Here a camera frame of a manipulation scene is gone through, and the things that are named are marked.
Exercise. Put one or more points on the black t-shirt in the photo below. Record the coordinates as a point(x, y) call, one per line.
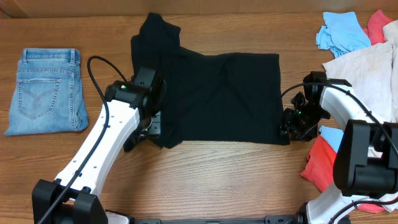
point(227, 97)

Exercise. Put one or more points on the brown cardboard back wall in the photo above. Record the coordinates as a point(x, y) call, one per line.
point(87, 8)

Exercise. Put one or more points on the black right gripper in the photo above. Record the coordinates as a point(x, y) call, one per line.
point(288, 123)

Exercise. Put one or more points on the beige pink shirt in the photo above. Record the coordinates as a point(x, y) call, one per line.
point(373, 74)

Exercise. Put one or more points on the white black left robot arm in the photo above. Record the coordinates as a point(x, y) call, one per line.
point(74, 195)

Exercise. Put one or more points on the red shirt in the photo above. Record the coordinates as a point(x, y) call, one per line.
point(323, 152)

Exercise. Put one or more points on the light blue shirt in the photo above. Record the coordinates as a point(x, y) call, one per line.
point(341, 34)

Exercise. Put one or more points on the folded blue denim jeans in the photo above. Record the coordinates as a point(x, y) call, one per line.
point(48, 97)

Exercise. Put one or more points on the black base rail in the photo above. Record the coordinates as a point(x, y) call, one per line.
point(268, 219)

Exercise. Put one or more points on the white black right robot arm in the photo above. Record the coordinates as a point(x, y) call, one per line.
point(365, 168)

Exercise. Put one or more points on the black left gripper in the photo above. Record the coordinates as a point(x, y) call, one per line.
point(155, 127)

